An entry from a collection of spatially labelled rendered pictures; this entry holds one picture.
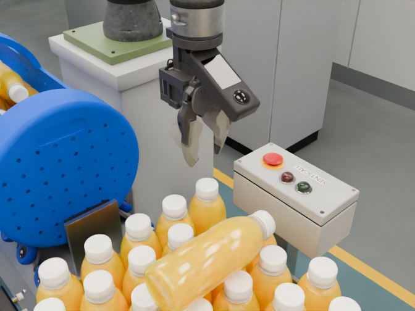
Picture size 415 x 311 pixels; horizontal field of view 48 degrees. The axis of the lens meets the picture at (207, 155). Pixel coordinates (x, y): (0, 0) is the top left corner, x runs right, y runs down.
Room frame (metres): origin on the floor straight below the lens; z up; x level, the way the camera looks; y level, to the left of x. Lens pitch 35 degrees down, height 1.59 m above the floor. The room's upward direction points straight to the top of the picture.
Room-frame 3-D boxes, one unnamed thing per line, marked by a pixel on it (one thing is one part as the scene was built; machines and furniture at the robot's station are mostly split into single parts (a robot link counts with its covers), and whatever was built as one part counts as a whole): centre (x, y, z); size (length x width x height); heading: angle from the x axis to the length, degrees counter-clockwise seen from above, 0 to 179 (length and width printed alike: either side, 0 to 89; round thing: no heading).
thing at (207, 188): (0.63, 0.00, 1.09); 0.04 x 0.04 x 0.02
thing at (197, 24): (0.64, 0.02, 1.38); 0.08 x 0.08 x 0.05
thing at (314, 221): (0.65, -0.15, 1.05); 0.20 x 0.10 x 0.10; 41
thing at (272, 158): (0.69, -0.12, 1.11); 0.04 x 0.04 x 0.01
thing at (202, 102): (0.65, 0.02, 1.30); 0.09 x 0.08 x 0.12; 41
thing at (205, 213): (0.63, 0.00, 0.99); 0.07 x 0.07 x 0.19
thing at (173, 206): (0.59, 0.05, 1.09); 0.04 x 0.04 x 0.02
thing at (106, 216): (0.62, 0.20, 0.99); 0.10 x 0.02 x 0.12; 131
